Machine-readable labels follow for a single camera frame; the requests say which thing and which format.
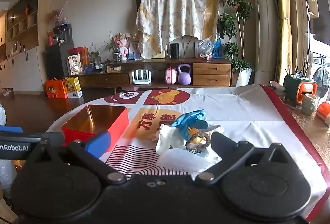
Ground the leopard scrunchie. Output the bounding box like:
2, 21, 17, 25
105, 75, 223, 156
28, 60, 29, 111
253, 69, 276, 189
185, 131, 211, 154

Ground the blue rubber glove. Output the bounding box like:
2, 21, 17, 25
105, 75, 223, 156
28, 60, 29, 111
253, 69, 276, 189
170, 110, 209, 141

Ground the white face mask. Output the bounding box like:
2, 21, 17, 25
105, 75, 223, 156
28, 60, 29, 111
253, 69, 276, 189
157, 148, 222, 174

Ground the white cloth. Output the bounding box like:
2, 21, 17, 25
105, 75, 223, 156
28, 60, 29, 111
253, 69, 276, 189
156, 125, 186, 155

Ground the white plastic bag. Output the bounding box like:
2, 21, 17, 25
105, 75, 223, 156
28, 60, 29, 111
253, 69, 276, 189
0, 106, 17, 198

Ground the red gift box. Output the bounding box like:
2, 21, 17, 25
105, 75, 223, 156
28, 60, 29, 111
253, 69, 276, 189
61, 104, 129, 152

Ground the printed white tablecloth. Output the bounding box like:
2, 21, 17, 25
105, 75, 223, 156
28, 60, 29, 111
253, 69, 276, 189
46, 84, 330, 222

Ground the orange gift bag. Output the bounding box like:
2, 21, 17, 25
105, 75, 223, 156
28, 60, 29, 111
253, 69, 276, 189
44, 78, 68, 99

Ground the yellow carton box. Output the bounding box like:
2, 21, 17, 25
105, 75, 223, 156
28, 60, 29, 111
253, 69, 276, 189
64, 77, 83, 98

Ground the wooden tv cabinet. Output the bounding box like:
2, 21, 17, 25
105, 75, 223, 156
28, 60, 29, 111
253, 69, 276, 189
78, 58, 233, 88

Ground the black mini fridge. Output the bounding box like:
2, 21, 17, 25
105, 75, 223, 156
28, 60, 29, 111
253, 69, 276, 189
45, 42, 74, 80

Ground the purple kettlebell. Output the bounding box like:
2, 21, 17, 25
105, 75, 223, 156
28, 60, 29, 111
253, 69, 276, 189
178, 64, 191, 85

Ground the green ceramic mug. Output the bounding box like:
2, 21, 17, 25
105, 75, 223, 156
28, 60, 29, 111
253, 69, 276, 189
302, 93, 319, 116

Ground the green orange utensil holder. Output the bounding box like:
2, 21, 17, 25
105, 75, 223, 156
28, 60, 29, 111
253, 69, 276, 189
283, 75, 318, 105

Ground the white wifi router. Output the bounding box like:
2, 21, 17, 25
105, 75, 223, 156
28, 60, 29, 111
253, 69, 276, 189
131, 69, 152, 85

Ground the white standing air conditioner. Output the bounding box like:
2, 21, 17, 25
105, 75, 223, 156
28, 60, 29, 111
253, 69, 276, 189
254, 0, 279, 84

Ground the orange white jar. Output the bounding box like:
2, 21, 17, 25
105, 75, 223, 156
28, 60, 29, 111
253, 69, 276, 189
316, 100, 330, 126

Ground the clear plastic bag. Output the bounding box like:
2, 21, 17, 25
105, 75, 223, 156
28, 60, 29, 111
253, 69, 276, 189
197, 38, 214, 61

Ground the pink plush doll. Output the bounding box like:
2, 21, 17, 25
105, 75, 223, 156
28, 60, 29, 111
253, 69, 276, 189
113, 32, 130, 61

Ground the black speaker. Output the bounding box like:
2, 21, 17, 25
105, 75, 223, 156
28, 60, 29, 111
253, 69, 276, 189
170, 43, 180, 59

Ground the potted green tree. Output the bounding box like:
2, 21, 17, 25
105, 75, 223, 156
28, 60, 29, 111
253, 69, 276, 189
217, 0, 253, 87

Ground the floral cover cloth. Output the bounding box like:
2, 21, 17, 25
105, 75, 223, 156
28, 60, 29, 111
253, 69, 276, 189
135, 0, 222, 59

